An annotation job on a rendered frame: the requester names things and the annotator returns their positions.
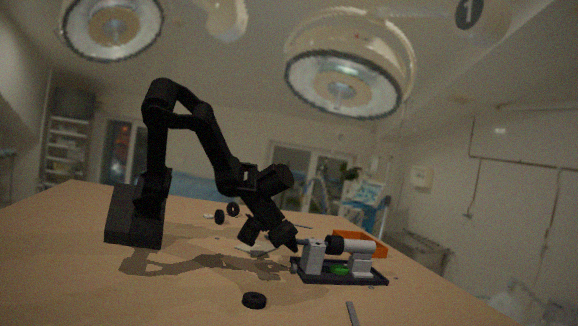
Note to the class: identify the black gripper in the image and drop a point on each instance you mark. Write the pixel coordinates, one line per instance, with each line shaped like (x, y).
(280, 232)

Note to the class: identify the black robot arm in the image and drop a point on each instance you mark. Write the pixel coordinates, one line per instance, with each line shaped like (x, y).
(154, 184)

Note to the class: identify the beige flat square plate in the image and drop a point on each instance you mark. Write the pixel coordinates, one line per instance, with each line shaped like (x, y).
(258, 249)

